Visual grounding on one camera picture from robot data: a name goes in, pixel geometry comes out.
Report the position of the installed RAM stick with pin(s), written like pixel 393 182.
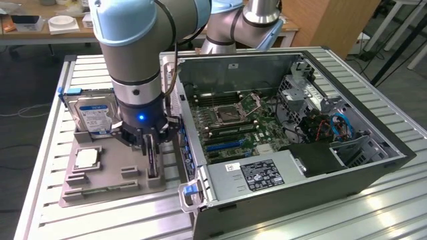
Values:
pixel 233 130

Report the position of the grey parts rack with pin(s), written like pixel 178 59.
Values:
pixel 109 172

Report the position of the orange object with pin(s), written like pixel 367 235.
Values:
pixel 8 27

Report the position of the green RAM stick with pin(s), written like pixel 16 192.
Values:
pixel 100 188

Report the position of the wooden cabinet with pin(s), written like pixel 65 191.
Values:
pixel 329 25

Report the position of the white round container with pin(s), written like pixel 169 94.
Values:
pixel 62 25

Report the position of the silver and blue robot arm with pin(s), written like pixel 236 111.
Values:
pixel 133 25

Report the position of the black slanted pole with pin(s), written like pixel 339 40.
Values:
pixel 396 45

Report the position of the silver CPU chip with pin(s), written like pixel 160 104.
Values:
pixel 86 159

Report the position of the silver power supply unit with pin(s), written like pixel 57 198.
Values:
pixel 260 175

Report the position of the wooden desk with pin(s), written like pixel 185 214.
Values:
pixel 29 36

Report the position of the black open PC case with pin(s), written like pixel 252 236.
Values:
pixel 300 200

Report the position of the small white cardboard box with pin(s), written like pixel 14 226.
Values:
pixel 86 22

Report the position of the blue case latch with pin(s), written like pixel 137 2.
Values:
pixel 189 190

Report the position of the hard disk with blue rails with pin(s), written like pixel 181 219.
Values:
pixel 90 115

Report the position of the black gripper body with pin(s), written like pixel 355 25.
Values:
pixel 140 112

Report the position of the white table frame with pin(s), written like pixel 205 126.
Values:
pixel 409 37

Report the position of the CPU socket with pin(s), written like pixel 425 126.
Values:
pixel 230 115

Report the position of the silver drive cage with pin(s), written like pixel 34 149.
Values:
pixel 296 100

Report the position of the white box with black lid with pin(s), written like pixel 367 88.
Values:
pixel 26 23

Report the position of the open socket cover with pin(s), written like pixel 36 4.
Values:
pixel 250 102

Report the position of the silver disk bay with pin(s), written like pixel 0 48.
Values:
pixel 363 150

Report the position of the grey cup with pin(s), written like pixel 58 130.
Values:
pixel 46 2

